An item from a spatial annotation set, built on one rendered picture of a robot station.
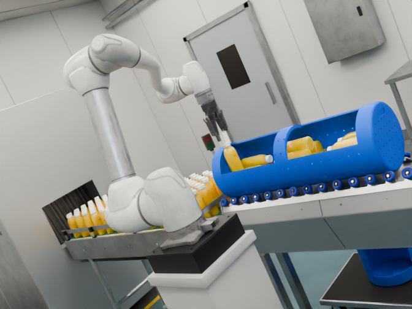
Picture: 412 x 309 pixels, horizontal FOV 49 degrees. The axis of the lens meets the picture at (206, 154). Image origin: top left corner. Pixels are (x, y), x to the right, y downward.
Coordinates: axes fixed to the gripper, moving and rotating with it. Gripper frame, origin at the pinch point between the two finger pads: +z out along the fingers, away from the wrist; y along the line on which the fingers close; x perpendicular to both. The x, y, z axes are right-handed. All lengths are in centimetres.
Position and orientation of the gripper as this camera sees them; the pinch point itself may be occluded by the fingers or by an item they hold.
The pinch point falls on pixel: (223, 139)
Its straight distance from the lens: 226.9
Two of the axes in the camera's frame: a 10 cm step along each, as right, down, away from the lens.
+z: 4.1, 9.0, 1.5
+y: 6.1, -3.9, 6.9
